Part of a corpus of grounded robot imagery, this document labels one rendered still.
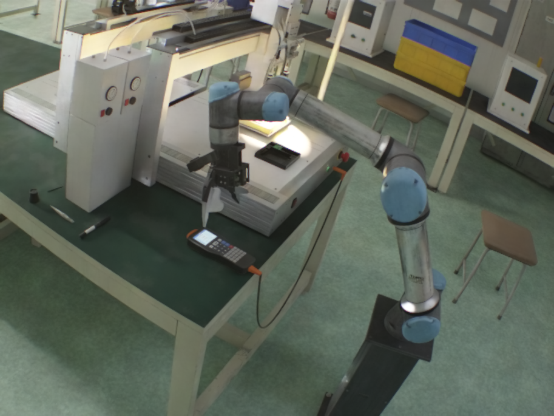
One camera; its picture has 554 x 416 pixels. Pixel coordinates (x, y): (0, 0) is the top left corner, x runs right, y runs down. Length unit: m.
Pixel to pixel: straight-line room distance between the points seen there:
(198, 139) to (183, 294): 0.66
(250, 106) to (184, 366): 0.71
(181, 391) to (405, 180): 0.87
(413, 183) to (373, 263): 1.81
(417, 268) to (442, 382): 1.24
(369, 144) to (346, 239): 1.79
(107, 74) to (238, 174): 0.46
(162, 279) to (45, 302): 1.07
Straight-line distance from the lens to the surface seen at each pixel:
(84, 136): 1.51
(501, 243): 2.84
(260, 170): 1.75
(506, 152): 5.43
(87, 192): 1.58
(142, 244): 1.51
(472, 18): 5.62
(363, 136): 1.38
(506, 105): 4.09
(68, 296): 2.40
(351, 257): 3.00
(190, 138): 1.86
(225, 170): 1.33
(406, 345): 1.69
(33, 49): 3.17
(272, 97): 1.26
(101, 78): 1.41
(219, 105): 1.28
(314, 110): 1.37
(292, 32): 2.02
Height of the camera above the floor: 1.70
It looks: 33 degrees down
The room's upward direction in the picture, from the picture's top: 16 degrees clockwise
